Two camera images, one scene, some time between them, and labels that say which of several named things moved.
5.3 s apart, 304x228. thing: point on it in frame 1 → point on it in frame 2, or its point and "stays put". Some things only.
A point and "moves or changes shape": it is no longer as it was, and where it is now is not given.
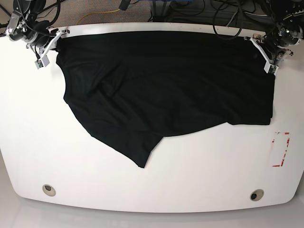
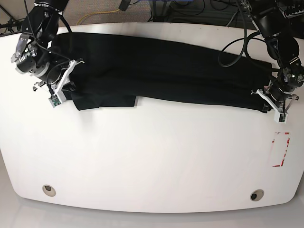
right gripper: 275,45 → 280,92
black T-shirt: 131,89 moves or changes shape
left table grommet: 49,190 stays put
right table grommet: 257,194 stays put
